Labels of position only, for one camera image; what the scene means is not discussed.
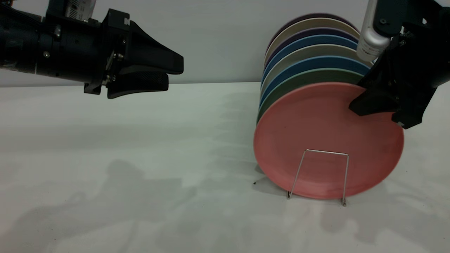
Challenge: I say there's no pink round plate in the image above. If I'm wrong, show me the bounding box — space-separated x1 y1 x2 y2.
253 82 405 200

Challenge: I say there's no teal green round plate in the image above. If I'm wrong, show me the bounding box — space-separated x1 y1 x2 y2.
256 68 370 123

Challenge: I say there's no blue round plate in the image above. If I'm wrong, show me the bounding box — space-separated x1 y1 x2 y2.
263 34 361 82
259 55 372 106

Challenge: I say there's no metal wire plate rack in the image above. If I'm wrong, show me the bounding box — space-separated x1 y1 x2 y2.
287 149 349 207

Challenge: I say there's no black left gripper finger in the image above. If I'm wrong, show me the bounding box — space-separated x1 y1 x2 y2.
120 20 184 75
107 72 169 99

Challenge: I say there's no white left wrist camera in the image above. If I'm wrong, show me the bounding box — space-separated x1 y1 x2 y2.
47 0 97 23

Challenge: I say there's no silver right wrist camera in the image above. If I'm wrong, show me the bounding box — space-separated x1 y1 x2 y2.
356 0 392 63

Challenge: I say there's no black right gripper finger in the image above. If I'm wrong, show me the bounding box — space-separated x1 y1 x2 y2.
349 84 402 117
356 53 393 88

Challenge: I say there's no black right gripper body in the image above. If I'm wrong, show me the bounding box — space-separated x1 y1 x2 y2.
385 22 450 129

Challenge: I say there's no beige round plate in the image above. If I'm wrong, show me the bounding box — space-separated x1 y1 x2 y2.
264 17 361 64
261 44 374 96

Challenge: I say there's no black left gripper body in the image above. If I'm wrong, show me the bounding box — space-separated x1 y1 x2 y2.
35 8 131 95

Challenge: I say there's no dark navy round plate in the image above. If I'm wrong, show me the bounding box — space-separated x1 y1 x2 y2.
264 27 360 68

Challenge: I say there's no dark purple round plate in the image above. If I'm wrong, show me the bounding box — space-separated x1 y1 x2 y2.
266 13 358 50

